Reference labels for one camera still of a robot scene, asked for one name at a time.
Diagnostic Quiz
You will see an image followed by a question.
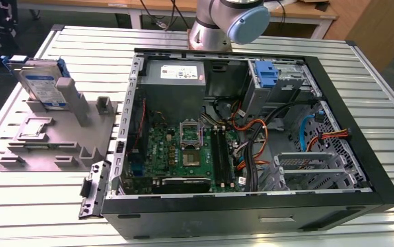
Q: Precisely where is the hard disk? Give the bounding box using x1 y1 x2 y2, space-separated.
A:
0 53 83 111

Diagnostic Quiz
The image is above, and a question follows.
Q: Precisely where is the blue data wire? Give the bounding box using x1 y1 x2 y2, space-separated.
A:
300 114 324 152

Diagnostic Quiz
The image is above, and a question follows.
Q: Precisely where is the orange red power wire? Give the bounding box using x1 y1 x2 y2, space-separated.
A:
309 128 352 152

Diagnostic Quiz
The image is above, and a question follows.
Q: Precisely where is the metal disk bay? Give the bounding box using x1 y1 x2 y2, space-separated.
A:
258 151 369 192

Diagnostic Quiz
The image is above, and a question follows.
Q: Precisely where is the CPU chip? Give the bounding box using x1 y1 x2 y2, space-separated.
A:
23 122 45 137

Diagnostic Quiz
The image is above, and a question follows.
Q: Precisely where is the green RAM stick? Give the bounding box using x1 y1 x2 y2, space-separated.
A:
23 143 63 150

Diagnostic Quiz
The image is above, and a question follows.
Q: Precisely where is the grey parts rack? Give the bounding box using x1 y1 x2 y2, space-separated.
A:
0 78 121 172

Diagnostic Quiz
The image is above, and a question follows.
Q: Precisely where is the grey power supply unit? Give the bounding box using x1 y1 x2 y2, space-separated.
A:
137 59 207 124

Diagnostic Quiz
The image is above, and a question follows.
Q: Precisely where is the metal socket cover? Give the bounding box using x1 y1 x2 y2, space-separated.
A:
179 119 205 150

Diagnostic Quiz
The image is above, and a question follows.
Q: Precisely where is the green motherboard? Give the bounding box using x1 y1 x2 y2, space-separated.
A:
121 120 249 193

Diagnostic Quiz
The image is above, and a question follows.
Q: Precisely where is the blue expansion slot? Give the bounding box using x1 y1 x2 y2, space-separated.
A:
131 161 147 178

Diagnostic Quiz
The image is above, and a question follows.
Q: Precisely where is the CPU socket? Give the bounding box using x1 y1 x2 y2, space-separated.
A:
182 150 205 168

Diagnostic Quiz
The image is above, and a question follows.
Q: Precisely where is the blue drive latch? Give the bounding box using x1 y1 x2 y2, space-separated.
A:
255 60 279 89

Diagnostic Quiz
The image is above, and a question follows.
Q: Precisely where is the RAM slot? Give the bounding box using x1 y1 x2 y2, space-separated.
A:
215 126 227 188
221 126 231 188
211 126 222 188

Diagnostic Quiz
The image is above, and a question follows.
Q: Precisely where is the black graphics card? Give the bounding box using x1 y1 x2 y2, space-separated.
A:
151 176 214 195

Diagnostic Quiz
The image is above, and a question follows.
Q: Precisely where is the metal drive cage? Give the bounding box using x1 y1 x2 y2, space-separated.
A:
241 59 321 121

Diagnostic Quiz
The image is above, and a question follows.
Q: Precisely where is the black open PC case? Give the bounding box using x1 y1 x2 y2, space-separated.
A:
101 47 394 240

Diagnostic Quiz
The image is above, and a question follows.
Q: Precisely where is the wooden cabinet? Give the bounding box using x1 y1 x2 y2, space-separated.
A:
328 0 394 74

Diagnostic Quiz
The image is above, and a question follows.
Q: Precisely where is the metal card retention bracket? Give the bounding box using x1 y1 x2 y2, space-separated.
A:
78 159 113 221

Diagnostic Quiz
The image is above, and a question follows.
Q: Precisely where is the orange wire bundle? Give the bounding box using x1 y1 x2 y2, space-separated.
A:
230 99 271 172

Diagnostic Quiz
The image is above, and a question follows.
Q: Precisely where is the wooden desk white frame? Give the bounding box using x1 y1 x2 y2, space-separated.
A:
18 0 341 39

